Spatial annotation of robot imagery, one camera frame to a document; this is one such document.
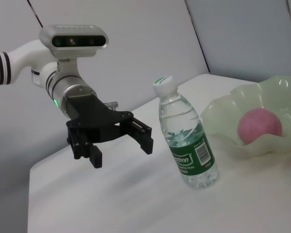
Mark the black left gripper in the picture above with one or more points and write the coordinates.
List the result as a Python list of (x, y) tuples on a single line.
[(92, 121)]

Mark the clear green-label water bottle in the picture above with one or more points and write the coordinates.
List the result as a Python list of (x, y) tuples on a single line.
[(189, 136)]

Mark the pink peach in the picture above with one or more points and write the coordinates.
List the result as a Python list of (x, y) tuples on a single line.
[(259, 123)]

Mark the pale green glass fruit plate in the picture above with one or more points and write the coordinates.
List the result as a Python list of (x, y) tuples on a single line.
[(232, 104)]

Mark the silver left wrist connector post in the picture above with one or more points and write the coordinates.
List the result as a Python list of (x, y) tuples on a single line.
[(111, 105)]

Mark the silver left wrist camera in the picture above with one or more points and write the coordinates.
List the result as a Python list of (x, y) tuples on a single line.
[(72, 41)]

